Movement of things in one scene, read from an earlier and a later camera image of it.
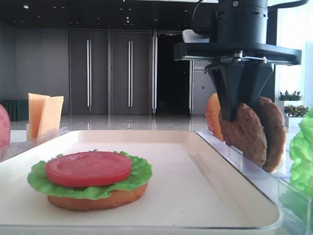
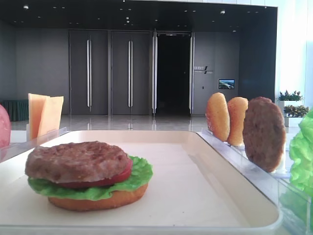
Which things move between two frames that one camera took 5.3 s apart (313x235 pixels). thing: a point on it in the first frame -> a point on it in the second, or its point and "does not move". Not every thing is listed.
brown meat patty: (246, 134) -> (75, 161)
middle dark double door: (130, 69) does not move
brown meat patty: (275, 127) does not move
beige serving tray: (194, 186) does not move
